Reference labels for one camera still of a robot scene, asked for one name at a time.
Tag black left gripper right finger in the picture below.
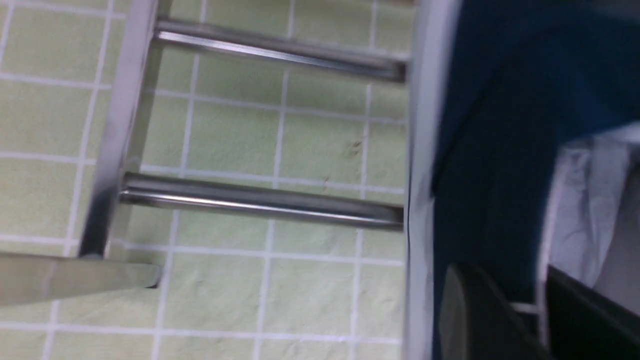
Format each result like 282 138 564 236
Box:
546 266 640 360

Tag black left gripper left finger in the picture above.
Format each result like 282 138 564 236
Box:
439 263 551 360

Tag navy canvas sneaker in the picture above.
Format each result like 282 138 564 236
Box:
426 0 639 360

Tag stainless steel shoe rack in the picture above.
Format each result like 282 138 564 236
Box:
78 0 463 360

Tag green checkered floor cloth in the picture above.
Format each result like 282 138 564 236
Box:
1 0 407 360

